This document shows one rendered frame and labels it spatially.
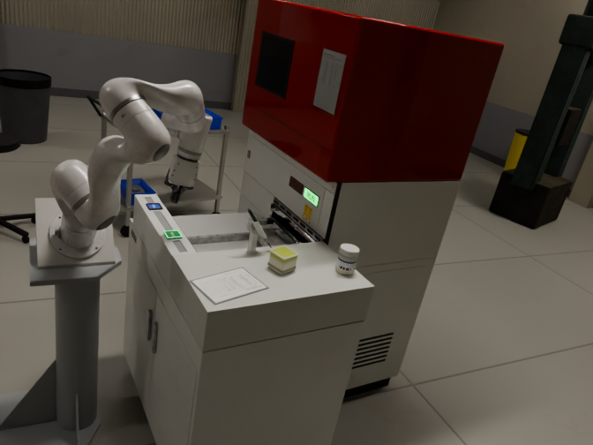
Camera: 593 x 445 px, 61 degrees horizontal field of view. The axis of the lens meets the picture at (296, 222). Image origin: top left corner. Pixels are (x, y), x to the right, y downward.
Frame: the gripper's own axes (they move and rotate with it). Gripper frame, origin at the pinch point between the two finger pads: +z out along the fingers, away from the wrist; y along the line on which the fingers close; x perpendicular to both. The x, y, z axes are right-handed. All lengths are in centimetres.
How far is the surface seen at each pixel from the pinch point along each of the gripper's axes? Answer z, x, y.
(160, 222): 15.5, -11.1, -1.9
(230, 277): 12.3, 34.0, -12.4
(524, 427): 72, 64, -198
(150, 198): 15.4, -36.3, -4.6
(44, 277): 38, -2, 36
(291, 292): 9, 47, -28
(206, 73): 6, -626, -251
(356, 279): 3, 44, -56
